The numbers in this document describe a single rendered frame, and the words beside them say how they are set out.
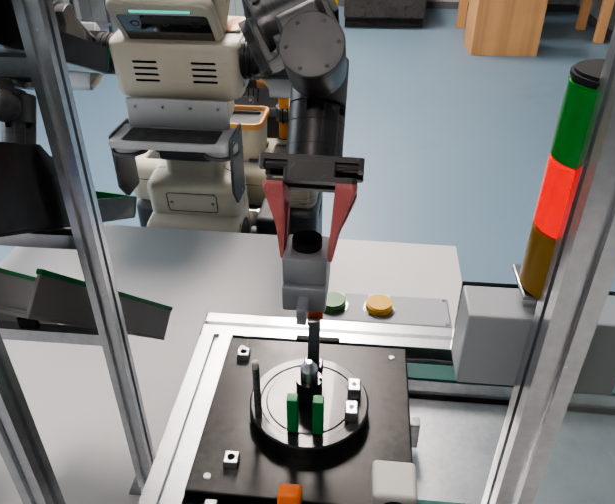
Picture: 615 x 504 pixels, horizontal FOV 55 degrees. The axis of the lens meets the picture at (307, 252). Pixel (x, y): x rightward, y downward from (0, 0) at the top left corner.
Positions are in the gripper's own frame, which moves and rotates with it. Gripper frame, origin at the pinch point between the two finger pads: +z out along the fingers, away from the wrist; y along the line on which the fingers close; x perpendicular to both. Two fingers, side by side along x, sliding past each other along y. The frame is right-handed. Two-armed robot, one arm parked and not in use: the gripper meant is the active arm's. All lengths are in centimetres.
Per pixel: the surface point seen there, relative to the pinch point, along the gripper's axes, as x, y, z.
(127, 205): 2.8, -20.0, -3.8
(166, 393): 27.4, -21.7, 21.3
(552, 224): -19.1, 17.5, -2.1
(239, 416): 11.0, -7.5, 19.6
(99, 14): 544, -293, -264
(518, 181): 282, 93, -60
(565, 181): -21.0, 17.6, -4.6
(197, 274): 52, -25, 4
